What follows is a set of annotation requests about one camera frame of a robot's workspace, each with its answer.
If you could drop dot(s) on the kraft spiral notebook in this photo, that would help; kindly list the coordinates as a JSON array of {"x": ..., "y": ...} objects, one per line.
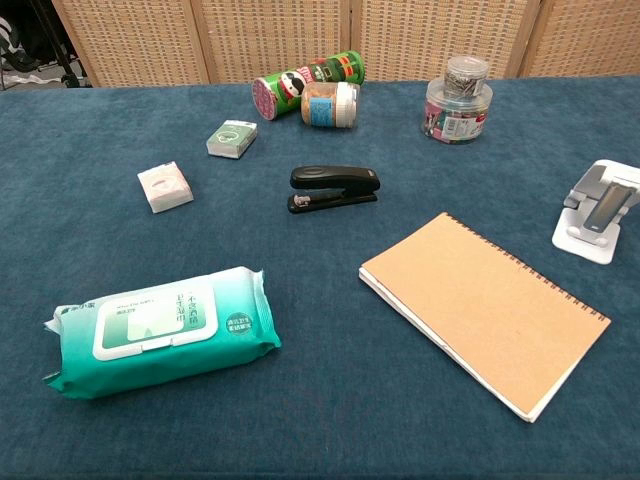
[{"x": 490, "y": 312}]

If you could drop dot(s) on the black tripod stand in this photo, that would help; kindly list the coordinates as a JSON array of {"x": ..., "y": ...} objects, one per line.
[{"x": 47, "y": 40}]

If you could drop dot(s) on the green tissue packet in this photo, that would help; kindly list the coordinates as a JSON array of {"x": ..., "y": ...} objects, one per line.
[{"x": 231, "y": 138}]

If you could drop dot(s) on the black stapler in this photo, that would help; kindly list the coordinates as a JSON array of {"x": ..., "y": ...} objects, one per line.
[{"x": 334, "y": 181}]

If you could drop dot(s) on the green wet wipes pack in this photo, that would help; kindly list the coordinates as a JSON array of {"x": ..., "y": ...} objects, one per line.
[{"x": 165, "y": 345}]

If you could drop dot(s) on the woven rattan folding screen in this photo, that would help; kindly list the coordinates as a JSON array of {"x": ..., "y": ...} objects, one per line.
[{"x": 320, "y": 35}]

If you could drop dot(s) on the small clear paper clip jar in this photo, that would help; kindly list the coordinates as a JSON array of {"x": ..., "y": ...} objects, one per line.
[{"x": 466, "y": 75}]

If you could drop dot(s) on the clear jar with blue label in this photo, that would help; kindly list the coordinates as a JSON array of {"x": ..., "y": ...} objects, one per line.
[{"x": 327, "y": 105}]

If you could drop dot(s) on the large clear binder clip tub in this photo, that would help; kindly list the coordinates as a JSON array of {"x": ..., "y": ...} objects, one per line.
[{"x": 457, "y": 117}]

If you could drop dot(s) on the white phone stand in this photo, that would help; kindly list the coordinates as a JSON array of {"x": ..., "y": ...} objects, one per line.
[{"x": 600, "y": 210}]

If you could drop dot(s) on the green chips can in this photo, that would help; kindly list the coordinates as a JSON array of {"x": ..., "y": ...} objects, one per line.
[{"x": 290, "y": 85}]

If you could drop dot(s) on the blue tablecloth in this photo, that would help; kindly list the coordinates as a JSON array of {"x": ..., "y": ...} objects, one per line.
[{"x": 320, "y": 310}]

